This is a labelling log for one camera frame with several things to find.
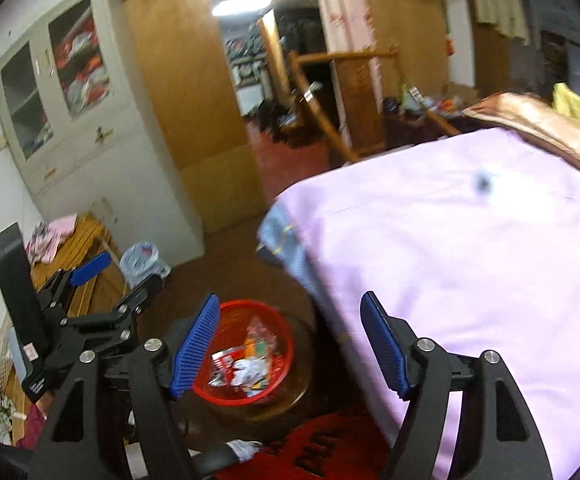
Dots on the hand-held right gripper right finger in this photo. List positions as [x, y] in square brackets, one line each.
[385, 345]

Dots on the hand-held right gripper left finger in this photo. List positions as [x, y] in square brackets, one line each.
[195, 345]

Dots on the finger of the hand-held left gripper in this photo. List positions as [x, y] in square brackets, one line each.
[90, 267]
[135, 300]

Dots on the red plastic basket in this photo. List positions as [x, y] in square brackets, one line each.
[282, 360]

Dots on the person's left forearm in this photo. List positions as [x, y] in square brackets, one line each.
[32, 425]

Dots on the clear plastic bag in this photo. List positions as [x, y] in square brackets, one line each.
[140, 260]

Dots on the pink cloth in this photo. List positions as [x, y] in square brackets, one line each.
[50, 240]

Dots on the grey glass-door cabinet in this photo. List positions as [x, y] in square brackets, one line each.
[120, 160]

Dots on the black bar with white rag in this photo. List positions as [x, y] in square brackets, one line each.
[215, 460]

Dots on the red floor mat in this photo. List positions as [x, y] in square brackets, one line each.
[270, 466]

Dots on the wooden door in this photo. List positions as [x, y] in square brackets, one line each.
[185, 110]
[410, 25]

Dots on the carved wooden cabinet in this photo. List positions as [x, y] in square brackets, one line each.
[360, 105]

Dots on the brown satin pillow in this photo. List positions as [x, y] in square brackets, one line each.
[535, 120]

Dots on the fluorescent tube lamp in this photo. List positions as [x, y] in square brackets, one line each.
[242, 4]

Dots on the floral curtain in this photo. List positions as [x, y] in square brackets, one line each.
[345, 15]

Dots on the beige jacket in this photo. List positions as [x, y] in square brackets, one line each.
[500, 0]

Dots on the wooden chair frame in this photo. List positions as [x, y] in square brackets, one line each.
[320, 115]

